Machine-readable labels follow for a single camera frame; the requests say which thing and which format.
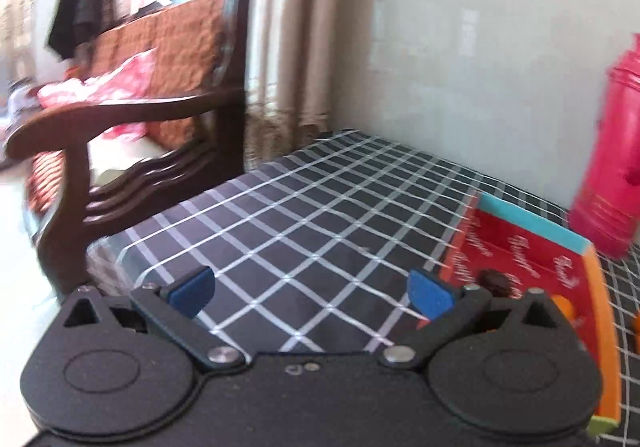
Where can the orange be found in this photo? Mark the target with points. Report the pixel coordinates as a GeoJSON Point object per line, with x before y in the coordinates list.
{"type": "Point", "coordinates": [566, 309]}
{"type": "Point", "coordinates": [636, 329]}

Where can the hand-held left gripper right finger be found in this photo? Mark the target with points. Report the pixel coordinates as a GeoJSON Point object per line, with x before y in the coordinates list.
{"type": "Point", "coordinates": [430, 294]}

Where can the orange patterned chair cushion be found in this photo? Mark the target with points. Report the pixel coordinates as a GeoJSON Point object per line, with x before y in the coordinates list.
{"type": "Point", "coordinates": [170, 42]}

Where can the red tray with coloured rim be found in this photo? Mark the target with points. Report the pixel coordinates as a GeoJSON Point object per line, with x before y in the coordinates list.
{"type": "Point", "coordinates": [530, 242]}

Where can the beige curtain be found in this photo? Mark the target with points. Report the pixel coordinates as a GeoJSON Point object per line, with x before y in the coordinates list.
{"type": "Point", "coordinates": [295, 52]}

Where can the pink cloth on sofa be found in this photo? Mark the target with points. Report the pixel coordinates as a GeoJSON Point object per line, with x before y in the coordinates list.
{"type": "Point", "coordinates": [110, 82]}

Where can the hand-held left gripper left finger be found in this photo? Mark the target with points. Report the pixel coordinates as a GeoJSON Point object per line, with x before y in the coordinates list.
{"type": "Point", "coordinates": [192, 289]}

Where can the pink plastic bottle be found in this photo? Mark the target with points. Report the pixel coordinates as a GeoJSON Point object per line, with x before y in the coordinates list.
{"type": "Point", "coordinates": [607, 167]}

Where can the dark round fruit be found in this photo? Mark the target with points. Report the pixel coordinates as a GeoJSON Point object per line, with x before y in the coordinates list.
{"type": "Point", "coordinates": [495, 281]}

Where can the dark hanging clothing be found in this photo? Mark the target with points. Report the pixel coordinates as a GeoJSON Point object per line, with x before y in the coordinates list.
{"type": "Point", "coordinates": [82, 2]}

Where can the dark wooden chair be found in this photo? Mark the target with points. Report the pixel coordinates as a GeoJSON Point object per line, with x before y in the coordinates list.
{"type": "Point", "coordinates": [150, 112]}

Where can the black white checked tablecloth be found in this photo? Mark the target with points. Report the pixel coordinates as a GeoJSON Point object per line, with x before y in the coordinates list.
{"type": "Point", "coordinates": [300, 227]}

